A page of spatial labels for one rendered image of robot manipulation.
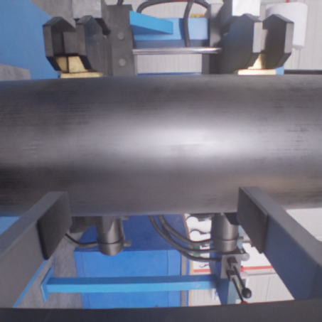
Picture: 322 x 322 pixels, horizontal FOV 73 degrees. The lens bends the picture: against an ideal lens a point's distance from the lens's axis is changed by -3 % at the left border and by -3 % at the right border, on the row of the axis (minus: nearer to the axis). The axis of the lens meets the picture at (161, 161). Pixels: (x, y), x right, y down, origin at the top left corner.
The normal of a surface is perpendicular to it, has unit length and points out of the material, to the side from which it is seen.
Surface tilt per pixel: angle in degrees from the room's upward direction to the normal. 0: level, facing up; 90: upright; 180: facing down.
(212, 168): 90
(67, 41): 90
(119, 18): 90
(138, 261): 90
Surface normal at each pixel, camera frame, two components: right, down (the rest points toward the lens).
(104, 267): 0.02, 0.27
